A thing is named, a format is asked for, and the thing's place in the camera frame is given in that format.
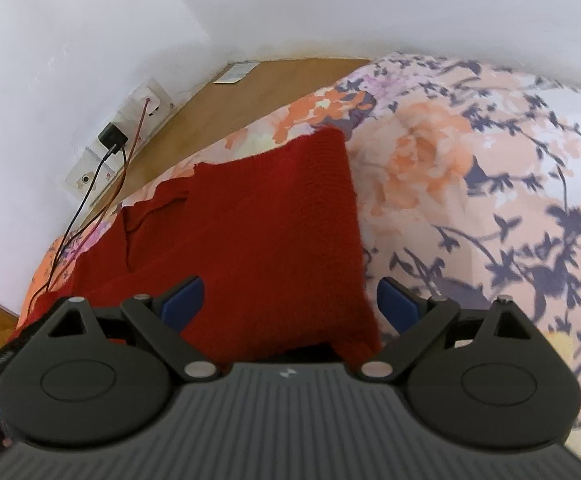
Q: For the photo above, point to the white wall socket strip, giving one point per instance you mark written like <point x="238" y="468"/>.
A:
<point x="138" y="119"/>

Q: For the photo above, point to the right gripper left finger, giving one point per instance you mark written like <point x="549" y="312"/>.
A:
<point x="85" y="375"/>

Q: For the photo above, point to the black power adapter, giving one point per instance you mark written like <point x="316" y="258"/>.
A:
<point x="112" y="138"/>

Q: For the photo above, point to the wooden bed frame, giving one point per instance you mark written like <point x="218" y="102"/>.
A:
<point x="221" y="109"/>

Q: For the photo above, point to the floral orange bedsheet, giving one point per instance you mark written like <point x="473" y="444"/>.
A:
<point x="468" y="178"/>

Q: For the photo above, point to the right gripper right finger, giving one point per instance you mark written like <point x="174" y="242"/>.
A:
<point x="481" y="378"/>

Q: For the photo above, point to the red knit cardigan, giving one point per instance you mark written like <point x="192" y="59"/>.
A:
<point x="273" y="237"/>

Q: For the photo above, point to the small white card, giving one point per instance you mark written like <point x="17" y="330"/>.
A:
<point x="236" y="73"/>

